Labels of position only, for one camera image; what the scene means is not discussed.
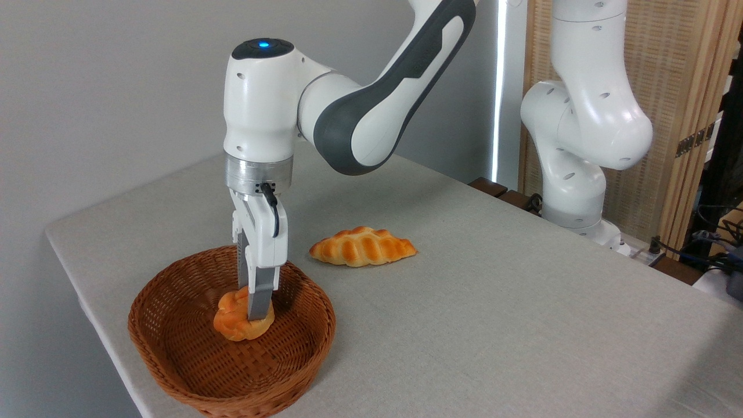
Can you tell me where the black floor cable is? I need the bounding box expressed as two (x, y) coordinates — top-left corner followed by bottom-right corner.
(648, 235), (743, 272)

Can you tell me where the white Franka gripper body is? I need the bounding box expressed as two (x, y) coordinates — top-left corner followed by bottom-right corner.
(229, 189), (290, 269)

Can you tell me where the white box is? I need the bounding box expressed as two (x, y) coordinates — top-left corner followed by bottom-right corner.
(692, 268), (743, 310)

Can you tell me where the braided golden bread loaf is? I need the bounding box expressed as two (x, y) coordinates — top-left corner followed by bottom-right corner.
(309, 226), (419, 268)

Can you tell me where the grey tablecloth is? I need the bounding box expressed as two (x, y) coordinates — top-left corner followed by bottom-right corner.
(45, 136), (743, 418)

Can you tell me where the brown woven wicker basket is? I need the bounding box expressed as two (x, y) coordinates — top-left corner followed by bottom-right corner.
(128, 244), (337, 418)

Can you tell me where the brass screen hinge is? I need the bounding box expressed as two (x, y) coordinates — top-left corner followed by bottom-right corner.
(675, 122), (716, 158)

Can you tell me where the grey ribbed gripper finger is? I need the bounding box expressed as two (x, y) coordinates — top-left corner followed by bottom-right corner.
(232, 210), (250, 290)
(247, 264), (281, 322)

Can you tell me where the blue cable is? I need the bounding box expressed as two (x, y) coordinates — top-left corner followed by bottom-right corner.
(691, 230), (743, 263)

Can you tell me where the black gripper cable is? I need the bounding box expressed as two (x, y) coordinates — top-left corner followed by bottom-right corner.
(259, 182), (281, 238)

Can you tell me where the dark brown wooden block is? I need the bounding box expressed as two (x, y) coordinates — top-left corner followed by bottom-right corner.
(499, 189), (542, 215)
(468, 176), (509, 199)

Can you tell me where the round golden bread roll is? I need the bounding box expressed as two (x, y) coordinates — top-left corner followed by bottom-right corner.
(212, 289), (276, 342)

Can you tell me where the silver aluminium wrist flange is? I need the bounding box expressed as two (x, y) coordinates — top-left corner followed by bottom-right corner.
(224, 153), (293, 197)

